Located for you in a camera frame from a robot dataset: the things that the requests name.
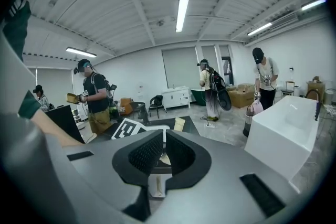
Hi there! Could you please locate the large cardboard box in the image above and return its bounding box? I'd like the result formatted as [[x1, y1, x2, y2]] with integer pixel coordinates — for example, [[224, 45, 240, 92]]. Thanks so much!
[[226, 83, 257, 109]]

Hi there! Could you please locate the black bathtub faucet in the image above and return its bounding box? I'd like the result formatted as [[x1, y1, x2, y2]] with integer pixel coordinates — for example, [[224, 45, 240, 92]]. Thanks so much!
[[305, 89, 321, 122]]

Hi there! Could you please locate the white vanity cabinet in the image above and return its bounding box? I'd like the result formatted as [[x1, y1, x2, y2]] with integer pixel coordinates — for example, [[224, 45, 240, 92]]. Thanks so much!
[[161, 86, 191, 110]]

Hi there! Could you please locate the grey window blind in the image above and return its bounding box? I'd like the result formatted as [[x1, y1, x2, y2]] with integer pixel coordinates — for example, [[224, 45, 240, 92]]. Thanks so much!
[[161, 46, 198, 90]]

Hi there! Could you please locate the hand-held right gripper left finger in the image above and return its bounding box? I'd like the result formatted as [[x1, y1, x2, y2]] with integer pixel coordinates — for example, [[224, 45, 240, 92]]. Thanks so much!
[[112, 129, 166, 187]]

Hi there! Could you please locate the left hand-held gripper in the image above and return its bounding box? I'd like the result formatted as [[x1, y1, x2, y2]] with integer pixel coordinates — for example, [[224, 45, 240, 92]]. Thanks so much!
[[111, 118, 171, 144]]

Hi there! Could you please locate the small cardboard box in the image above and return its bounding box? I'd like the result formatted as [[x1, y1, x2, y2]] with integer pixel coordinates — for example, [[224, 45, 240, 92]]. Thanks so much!
[[306, 76, 327, 100]]

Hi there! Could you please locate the long ceiling light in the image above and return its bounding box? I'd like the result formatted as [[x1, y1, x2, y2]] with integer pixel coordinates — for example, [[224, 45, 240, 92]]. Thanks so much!
[[65, 46, 98, 58], [300, 0, 328, 12], [175, 0, 190, 33], [247, 22, 274, 37]]

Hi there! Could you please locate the person's left forearm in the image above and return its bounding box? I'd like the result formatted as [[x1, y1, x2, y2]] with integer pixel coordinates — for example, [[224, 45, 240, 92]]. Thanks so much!
[[30, 109, 85, 148]]

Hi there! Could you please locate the white bathtub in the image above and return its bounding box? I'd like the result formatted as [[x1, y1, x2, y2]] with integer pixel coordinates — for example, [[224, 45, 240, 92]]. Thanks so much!
[[244, 95, 320, 182]]

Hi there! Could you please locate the orange seat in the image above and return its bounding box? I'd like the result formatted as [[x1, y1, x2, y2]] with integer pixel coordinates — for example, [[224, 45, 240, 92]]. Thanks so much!
[[118, 98, 135, 115]]

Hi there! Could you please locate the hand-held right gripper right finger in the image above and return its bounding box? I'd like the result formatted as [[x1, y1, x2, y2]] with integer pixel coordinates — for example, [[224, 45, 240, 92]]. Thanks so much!
[[165, 129, 212, 191]]

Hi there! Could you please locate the black framed chair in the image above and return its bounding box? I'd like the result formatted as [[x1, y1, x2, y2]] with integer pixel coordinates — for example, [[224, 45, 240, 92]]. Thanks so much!
[[280, 80, 296, 97]]

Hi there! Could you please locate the black panel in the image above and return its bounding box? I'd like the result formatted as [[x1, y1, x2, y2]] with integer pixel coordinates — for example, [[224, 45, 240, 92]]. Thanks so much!
[[44, 104, 86, 144]]

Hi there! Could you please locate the black folding chair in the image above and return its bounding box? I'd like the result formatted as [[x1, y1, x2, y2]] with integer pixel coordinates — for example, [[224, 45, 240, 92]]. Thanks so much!
[[148, 94, 168, 118]]

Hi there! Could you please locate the green bathtub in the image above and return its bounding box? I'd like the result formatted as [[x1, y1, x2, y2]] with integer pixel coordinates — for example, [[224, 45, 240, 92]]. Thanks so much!
[[190, 88, 208, 106]]

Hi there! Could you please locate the beige flat packet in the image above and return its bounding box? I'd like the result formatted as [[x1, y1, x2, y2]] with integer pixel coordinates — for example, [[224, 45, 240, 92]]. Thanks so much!
[[174, 116, 186, 131]]

